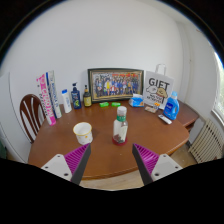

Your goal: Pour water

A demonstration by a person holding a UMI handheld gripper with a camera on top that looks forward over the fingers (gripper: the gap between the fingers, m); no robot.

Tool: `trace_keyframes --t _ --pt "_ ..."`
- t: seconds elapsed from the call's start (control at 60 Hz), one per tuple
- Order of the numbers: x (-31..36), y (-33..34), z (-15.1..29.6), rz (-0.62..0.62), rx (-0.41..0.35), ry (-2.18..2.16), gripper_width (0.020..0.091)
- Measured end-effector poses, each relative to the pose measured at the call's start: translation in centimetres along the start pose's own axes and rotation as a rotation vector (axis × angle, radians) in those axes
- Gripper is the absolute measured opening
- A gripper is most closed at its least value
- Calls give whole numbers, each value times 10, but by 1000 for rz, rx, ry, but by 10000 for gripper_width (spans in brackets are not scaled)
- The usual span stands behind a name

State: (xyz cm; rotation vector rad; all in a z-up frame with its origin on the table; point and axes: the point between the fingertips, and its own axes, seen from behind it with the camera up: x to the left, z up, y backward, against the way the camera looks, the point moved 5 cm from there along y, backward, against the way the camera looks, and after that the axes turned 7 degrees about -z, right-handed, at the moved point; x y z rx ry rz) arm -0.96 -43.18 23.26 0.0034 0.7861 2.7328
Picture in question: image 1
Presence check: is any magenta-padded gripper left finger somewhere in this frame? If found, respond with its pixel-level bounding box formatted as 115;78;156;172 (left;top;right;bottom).
40;143;92;186

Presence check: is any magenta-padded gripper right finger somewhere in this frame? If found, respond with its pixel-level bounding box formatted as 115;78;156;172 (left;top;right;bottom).
132;143;184;186

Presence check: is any clear water bottle green label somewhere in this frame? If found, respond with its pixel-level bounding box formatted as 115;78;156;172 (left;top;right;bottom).
112;105;129;145

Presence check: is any white cup yellow rim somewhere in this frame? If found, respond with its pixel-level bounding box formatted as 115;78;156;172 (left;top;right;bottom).
72;121;94;146

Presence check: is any white remote control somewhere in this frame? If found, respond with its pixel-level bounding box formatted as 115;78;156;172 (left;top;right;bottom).
157;114;173;125

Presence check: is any small beige packet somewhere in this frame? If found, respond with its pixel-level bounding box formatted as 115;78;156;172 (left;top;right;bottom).
144;105;158;114

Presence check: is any blue detergent bottle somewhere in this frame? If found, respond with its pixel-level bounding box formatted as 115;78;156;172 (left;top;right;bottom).
162;91;180;121

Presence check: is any white radiator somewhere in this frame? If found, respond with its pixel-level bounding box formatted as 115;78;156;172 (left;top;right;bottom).
188;118;224;164

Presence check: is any white bottle blue cap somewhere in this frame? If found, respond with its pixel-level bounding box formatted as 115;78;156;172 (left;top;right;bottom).
61;88;73;114

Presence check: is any blue and white tissue pack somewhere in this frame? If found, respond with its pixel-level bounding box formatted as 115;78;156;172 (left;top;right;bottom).
128;93;145;108

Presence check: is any dark blue pump bottle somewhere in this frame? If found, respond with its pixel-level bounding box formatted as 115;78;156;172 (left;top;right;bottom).
70;82;83;110

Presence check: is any amber pump bottle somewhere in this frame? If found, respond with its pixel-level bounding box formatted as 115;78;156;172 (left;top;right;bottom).
83;84;93;108

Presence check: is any pink and white tube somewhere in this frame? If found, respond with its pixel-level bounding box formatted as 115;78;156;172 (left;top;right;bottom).
35;73;57;127

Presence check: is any dark wooden chair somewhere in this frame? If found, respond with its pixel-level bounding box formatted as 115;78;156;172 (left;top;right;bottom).
19;93;46;144

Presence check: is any green storage box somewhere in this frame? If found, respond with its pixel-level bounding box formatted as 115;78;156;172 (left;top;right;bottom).
0;139;8;160

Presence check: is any white paper gift bag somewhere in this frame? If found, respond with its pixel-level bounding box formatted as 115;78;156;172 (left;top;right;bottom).
142;63;175;110

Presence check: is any framed group photo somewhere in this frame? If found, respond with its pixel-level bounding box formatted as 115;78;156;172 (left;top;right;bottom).
87;67;145;103

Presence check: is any window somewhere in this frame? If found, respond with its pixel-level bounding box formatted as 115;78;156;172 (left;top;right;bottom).
213;53;224;124

